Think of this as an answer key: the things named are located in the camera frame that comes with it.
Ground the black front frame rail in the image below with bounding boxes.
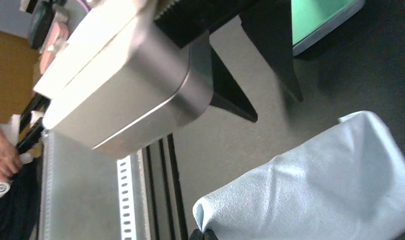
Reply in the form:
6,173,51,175
137,134,189,240

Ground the blue-grey glasses case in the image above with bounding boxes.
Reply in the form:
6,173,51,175
291,0,365,56

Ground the brown cardboard box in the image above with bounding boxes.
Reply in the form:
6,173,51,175
0,31,39,123

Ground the white handheld controller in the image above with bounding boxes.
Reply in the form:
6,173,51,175
0,114,46,201

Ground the pink glasses case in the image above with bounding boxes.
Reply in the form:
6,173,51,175
39,21,69,75

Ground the white slotted cable duct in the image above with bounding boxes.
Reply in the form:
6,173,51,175
117,153,146,240

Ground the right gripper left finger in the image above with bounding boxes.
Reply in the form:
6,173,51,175
189,229,204,240

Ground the black glasses case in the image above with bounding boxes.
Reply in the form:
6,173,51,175
27,0,55,50

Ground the person's bare hand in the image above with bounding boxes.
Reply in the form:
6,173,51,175
0,128,23,182

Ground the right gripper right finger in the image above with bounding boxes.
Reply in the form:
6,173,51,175
203,229,218,240

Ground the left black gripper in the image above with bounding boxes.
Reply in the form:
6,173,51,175
154,0,303,123

